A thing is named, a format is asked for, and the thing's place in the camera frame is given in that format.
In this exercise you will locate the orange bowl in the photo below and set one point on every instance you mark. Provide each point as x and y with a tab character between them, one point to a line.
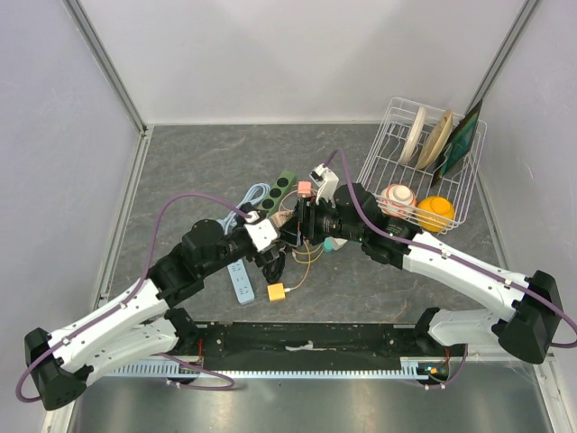
435	213

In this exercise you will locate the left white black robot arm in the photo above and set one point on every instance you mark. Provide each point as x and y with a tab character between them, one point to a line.
147	318

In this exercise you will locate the dark green square plate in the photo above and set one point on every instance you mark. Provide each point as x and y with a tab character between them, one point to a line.
458	144

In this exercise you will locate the beige plate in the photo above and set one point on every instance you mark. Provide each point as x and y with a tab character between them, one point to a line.
436	140

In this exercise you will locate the teal triangular power strip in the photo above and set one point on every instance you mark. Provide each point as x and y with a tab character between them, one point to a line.
331	244

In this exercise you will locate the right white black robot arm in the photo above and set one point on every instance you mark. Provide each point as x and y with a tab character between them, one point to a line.
517	312

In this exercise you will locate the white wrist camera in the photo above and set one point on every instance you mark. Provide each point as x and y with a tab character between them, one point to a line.
261	230
325	180

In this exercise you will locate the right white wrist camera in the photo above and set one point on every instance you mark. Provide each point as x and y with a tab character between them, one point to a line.
325	180

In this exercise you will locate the white plate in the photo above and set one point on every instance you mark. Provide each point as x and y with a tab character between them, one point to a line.
413	136

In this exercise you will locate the yellow usb charger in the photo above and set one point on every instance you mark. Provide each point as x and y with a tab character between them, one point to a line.
277	292

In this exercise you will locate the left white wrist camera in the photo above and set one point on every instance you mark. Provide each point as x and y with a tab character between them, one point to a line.
261	230

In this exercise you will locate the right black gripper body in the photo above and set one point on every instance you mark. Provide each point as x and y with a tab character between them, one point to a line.
324	221

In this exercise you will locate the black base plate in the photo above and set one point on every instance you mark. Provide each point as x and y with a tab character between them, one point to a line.
248	346

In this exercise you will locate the pink cube socket adapter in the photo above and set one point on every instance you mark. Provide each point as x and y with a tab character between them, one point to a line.
280	218

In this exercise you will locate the pink usb charger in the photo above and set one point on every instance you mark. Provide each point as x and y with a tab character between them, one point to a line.
304	189

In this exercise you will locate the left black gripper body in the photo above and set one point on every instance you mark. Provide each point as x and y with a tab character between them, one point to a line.
263	257

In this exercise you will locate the white wire dish rack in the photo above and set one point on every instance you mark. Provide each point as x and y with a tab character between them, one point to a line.
381	168

